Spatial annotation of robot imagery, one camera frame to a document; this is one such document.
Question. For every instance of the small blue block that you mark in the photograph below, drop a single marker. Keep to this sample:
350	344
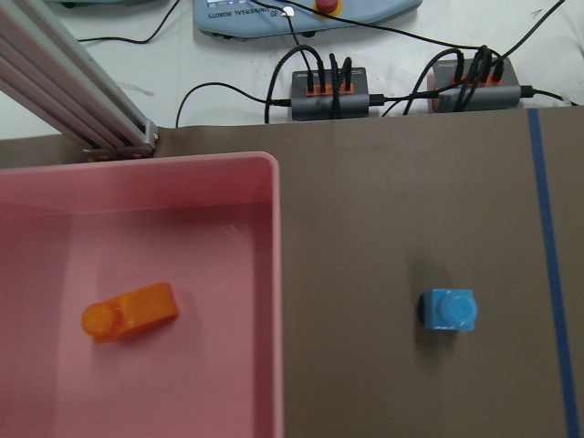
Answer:
449	309

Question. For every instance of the orange block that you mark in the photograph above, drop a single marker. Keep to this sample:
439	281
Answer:
130	314

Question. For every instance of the pink plastic box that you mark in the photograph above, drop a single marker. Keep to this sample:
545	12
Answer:
77	234

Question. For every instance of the grey orange usb hub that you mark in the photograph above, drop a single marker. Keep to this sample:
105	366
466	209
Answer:
354	100
490	95

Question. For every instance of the teach pendant with red button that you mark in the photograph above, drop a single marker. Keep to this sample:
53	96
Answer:
255	19

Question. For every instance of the aluminium frame post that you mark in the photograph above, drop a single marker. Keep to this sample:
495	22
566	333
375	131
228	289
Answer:
45	69

